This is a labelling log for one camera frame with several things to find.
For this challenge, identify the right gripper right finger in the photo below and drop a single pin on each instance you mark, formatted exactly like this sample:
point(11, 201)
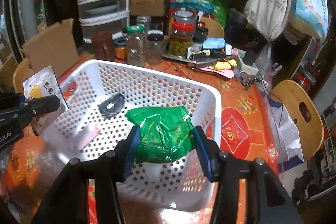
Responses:
point(225, 169)

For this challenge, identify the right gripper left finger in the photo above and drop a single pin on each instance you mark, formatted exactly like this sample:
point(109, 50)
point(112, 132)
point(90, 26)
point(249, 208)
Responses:
point(113, 167)

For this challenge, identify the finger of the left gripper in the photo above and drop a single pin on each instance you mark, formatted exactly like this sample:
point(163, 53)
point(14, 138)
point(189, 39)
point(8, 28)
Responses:
point(39, 106)
point(10, 100)

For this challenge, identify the white cartoon snack packet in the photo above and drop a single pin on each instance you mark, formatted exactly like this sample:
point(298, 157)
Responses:
point(43, 92)

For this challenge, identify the white foam roll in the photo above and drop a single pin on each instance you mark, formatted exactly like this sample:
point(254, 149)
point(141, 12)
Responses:
point(85, 136)

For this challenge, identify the green foil snack bag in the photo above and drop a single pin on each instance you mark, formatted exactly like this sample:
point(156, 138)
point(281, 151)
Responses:
point(165, 133)

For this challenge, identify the black patterned soft roll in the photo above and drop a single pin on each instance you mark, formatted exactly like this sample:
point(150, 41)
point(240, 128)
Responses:
point(112, 106)

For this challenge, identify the left wooden chair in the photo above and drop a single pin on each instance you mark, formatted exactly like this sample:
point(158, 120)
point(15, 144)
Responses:
point(22, 73)

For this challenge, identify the wooden chair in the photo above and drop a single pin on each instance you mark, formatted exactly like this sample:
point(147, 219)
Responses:
point(22, 73)
point(304, 114)

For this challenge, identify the red floral tablecloth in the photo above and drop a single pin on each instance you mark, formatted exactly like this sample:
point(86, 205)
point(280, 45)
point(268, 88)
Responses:
point(33, 163)

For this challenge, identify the white perforated plastic basket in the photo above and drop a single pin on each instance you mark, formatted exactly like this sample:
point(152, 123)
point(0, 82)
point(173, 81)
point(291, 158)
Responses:
point(96, 121)

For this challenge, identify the blue white bag on chair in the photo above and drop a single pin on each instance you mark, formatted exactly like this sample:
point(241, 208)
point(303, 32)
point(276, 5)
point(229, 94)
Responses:
point(285, 136)

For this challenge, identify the brown wooden cup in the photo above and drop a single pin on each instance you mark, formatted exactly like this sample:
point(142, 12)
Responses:
point(103, 46)

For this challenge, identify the right wooden chair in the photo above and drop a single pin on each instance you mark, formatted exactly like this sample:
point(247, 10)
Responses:
point(304, 114)

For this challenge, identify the orange jar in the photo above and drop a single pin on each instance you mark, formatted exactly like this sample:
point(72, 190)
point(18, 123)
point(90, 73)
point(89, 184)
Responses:
point(120, 48)

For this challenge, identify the green lid glass jar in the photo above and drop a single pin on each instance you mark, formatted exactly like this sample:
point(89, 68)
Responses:
point(134, 36)

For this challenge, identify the black lid glass jar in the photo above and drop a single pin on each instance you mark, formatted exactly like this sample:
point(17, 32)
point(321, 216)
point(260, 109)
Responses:
point(154, 48)

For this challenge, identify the red lid glass jar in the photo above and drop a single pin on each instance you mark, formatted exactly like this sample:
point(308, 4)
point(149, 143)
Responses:
point(182, 32)

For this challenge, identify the brown cardboard box behind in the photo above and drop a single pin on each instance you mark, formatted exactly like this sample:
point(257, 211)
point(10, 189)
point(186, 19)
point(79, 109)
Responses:
point(148, 7)

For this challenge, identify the blue illustrated tote bag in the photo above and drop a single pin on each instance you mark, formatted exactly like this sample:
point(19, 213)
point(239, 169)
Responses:
point(310, 17)

